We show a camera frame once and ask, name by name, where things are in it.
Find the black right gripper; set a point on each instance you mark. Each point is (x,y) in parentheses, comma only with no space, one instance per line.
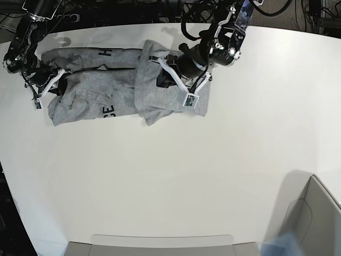
(42,81)

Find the grey plastic bin bottom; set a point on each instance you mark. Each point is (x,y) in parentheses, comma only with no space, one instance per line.
(130,245)

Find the grey plastic bin right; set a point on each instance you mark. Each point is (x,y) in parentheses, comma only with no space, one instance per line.
(315,218)

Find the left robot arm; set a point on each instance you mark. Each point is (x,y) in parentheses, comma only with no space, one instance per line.
(219,44)

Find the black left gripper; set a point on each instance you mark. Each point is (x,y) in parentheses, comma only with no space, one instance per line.
(193,75)

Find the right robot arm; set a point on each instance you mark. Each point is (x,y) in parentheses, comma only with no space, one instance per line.
(41,18)

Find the grey T-shirt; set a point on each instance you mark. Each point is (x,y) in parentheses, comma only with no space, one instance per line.
(116,82)

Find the blue cloth blurred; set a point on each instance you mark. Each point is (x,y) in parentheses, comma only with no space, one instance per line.
(287,244)

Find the grey plastic bin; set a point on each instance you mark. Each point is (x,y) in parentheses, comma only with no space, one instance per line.
(130,245)
(315,218)

